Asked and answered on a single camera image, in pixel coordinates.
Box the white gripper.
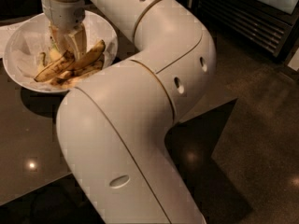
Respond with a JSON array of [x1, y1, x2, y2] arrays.
[[41, 0, 87, 60]]

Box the long spotted banana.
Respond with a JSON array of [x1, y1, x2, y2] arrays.
[[34, 50, 75, 82]]

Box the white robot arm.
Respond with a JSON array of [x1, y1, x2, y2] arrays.
[[43, 0, 216, 224]]

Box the green tipped banana left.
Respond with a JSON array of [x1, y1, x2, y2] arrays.
[[49, 39, 62, 62]]

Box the yellow banana upper right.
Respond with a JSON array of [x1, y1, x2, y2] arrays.
[[71, 40, 106, 70]]

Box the small banana far left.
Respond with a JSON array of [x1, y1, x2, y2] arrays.
[[37, 52, 47, 72]]

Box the banana middle right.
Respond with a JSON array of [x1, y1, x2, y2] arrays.
[[73, 61, 104, 77]]

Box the white bowl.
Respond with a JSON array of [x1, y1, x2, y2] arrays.
[[3, 11, 118, 93]]

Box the banana bottom right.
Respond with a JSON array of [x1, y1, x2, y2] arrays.
[[50, 71, 93, 89]]

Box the white cloth on table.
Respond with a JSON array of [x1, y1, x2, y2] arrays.
[[0, 22, 21, 58]]

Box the black louvered appliance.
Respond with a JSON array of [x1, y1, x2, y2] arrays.
[[192, 0, 299, 61]]

